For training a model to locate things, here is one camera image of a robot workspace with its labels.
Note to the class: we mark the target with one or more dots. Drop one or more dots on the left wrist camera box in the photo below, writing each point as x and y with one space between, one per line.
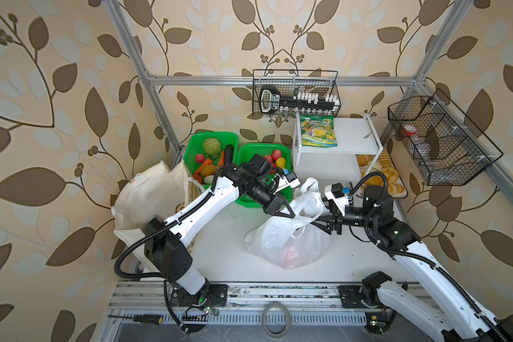
288 180

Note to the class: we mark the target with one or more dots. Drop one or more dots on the white plastic grocery bag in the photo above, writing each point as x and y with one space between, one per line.
292 243

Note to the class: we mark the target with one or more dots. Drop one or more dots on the left yellow black screwdriver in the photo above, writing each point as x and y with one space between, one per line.
151 319

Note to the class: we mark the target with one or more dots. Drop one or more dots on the cream canvas tote bag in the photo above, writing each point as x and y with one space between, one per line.
158 192

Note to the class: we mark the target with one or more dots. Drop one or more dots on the tray of bread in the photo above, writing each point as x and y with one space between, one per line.
383 163

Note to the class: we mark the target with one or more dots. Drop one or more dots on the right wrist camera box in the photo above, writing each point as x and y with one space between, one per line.
338 197

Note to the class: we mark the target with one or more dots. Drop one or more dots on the black wire basket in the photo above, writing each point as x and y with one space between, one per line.
447 146
289 92

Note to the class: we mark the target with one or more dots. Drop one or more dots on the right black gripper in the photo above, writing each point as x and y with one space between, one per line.
335 219

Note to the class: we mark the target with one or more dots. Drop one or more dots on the yellow lemon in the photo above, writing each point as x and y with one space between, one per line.
280 162

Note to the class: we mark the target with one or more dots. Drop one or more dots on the right black wire basket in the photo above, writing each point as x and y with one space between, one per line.
447 146

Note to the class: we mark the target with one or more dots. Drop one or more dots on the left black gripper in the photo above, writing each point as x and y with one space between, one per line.
274 204

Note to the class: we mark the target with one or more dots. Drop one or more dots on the yellow green snack bag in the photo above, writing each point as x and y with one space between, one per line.
318 131

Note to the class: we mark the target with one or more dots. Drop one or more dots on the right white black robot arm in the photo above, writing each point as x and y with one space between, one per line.
459 316

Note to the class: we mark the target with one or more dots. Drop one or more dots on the back black wire basket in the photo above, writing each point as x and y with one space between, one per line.
289 92

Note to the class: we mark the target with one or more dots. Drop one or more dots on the roll of clear tape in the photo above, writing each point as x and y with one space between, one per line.
276 313

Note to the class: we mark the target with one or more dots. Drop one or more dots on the dark purple eggplant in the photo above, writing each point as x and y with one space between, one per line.
228 154

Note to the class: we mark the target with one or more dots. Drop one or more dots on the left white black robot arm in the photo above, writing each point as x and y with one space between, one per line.
165 246

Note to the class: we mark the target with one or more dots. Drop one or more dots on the green cabbage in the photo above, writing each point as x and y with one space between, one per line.
211 146

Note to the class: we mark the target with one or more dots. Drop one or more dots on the white two-tier shelf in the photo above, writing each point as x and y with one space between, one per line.
355 136

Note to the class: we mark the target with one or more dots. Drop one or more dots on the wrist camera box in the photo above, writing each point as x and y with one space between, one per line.
338 197
288 180

